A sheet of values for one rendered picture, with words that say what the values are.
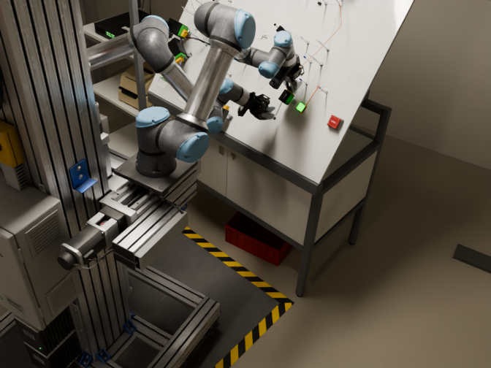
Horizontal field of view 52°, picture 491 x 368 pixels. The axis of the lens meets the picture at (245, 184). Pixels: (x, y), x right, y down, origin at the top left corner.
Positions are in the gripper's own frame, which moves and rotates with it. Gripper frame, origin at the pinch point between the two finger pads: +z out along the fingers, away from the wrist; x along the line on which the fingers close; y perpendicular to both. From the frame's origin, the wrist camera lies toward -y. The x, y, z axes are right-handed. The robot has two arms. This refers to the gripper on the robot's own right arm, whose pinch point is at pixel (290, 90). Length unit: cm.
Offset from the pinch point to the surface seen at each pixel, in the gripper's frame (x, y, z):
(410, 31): 33, 136, 108
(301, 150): -18.8, -14.5, 14.5
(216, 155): 28, -38, 42
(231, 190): 14, -45, 58
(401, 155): -6, 84, 176
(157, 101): 71, -41, 28
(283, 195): -18, -31, 39
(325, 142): -26.5, -6.0, 10.5
